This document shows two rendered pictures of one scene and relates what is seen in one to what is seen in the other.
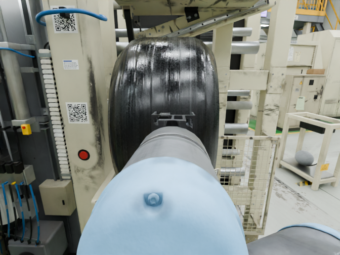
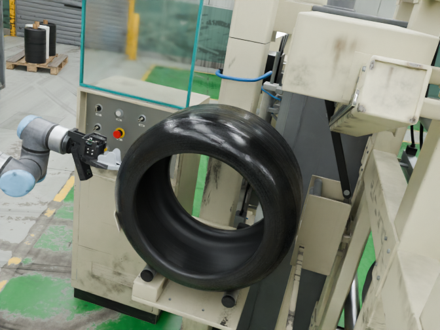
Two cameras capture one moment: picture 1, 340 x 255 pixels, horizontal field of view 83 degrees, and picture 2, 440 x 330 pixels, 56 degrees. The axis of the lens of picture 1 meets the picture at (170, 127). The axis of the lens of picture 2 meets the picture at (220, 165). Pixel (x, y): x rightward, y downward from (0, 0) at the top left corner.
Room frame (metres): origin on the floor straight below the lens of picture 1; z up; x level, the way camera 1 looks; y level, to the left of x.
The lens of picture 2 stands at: (0.92, -1.18, 1.80)
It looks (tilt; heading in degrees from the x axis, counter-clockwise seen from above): 23 degrees down; 99
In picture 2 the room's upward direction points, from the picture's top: 10 degrees clockwise
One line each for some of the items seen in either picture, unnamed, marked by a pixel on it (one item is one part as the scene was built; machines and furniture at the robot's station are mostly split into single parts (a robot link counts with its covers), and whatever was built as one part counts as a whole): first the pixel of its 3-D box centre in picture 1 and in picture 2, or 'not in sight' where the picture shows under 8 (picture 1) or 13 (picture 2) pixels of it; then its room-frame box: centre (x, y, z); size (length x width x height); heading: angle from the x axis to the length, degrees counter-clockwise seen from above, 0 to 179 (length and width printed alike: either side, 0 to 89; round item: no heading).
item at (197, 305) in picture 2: not in sight; (198, 281); (0.73, 0.06, 0.80); 0.37 x 0.36 x 0.02; 178
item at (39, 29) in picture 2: not in sight; (39, 44); (-3.74, 5.68, 0.38); 1.20 x 0.80 x 0.76; 112
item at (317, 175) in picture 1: (310, 147); not in sight; (2.28, -1.79, 0.40); 0.60 x 0.35 x 0.80; 14
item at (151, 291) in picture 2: not in sight; (164, 262); (0.59, 0.07, 0.84); 0.36 x 0.09 x 0.06; 88
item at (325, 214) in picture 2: not in sight; (320, 223); (1.12, 0.27, 1.05); 0.20 x 0.15 x 0.30; 88
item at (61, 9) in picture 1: (74, 17); (243, 74); (0.72, 0.32, 1.53); 0.19 x 0.19 x 0.06; 88
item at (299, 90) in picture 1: (294, 101); not in sight; (4.48, -2.91, 0.62); 0.91 x 0.58 x 1.25; 104
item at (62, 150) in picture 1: (60, 118); not in sight; (0.69, 0.40, 1.19); 0.05 x 0.04 x 0.48; 178
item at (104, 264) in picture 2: not in sight; (135, 201); (0.19, 0.79, 0.63); 0.56 x 0.41 x 1.27; 178
